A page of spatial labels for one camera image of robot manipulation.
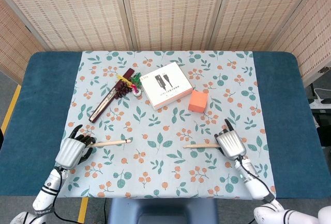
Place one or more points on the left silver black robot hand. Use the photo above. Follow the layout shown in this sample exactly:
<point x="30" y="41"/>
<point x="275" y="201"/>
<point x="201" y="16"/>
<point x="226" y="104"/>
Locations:
<point x="73" y="151"/>

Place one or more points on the bamboo folding screen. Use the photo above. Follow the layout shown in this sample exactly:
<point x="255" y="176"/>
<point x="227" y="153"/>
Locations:
<point x="165" y="12"/>

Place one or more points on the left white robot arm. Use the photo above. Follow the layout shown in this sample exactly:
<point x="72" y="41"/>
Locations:
<point x="45" y="195"/>

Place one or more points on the wooden stick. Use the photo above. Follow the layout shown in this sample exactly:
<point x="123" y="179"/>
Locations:
<point x="110" y="143"/>
<point x="201" y="146"/>

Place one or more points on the colourful feather shuttlecock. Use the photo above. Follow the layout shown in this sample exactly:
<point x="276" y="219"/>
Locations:
<point x="136" y="84"/>

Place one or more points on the orange cube box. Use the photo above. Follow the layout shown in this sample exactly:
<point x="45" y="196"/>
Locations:
<point x="198" y="101"/>

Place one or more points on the blue table cover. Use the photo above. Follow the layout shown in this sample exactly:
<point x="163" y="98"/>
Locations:
<point x="41" y="120"/>

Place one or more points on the floral patterned tablecloth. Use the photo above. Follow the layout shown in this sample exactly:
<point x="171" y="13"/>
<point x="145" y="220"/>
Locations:
<point x="165" y="131"/>

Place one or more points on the white power strip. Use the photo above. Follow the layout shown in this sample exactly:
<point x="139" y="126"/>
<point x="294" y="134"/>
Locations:
<point x="322" y="102"/>

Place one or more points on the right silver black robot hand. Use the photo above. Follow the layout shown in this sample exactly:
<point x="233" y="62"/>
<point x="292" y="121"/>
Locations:
<point x="230" y="143"/>

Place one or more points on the dark red folding fan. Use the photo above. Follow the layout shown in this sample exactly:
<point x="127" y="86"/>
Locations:
<point x="108" y="97"/>

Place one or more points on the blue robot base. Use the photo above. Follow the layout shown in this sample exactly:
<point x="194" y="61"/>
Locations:
<point x="163" y="211"/>

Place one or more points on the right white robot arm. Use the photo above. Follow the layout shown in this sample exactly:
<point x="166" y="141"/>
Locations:
<point x="263" y="190"/>

